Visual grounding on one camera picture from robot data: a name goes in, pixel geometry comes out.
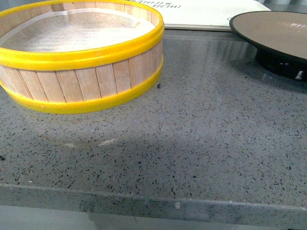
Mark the black and tan plate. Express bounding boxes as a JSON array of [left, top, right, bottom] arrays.
[[229, 11, 307, 81]]

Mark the white serving tray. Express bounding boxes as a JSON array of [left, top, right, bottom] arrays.
[[137, 0, 270, 31]]

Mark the yellow rimmed bamboo steamer basket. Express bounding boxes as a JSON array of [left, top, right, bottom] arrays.
[[0, 0, 165, 114]]

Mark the white steamer mesh liner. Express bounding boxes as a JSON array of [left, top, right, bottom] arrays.
[[0, 8, 155, 52]]

